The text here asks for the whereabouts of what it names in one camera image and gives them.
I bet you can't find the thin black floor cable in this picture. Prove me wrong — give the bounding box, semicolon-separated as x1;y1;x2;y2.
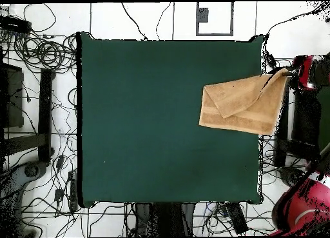
121;1;148;41
266;1;330;36
155;1;172;40

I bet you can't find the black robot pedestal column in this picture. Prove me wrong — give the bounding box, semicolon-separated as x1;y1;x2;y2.
133;202;197;237

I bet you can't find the green cloth beside table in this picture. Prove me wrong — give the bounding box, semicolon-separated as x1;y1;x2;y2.
316;88;330;151

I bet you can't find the dark horizontal beam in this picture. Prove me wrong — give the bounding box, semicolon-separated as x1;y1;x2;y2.
3;133;48;156

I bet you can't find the dark green table cloth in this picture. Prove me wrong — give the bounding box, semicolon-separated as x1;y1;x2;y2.
76;32;266;208

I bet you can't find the black upright bar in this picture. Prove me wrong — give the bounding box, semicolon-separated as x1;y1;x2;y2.
37;68;54;163
279;90;290;142

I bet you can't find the black power strip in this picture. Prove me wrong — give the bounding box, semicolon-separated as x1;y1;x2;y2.
0;15;32;34
225;202;249;235
68;170;79;212

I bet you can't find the tan terry towel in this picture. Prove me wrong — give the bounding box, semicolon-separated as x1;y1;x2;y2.
199;68;290;136

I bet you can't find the coil of black cables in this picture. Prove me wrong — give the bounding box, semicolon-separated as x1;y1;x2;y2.
14;32;78;74

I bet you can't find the black cable plug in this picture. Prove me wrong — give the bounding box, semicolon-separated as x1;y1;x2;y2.
265;50;278;69

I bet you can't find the black box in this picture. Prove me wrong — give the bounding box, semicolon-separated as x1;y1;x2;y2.
0;63;24;128
292;89;320;146

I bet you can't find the grey square floor frame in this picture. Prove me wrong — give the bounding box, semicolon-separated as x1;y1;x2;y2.
195;1;235;37

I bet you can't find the pedestal leg with caster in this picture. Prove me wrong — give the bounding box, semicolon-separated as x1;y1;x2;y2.
0;161;49;237

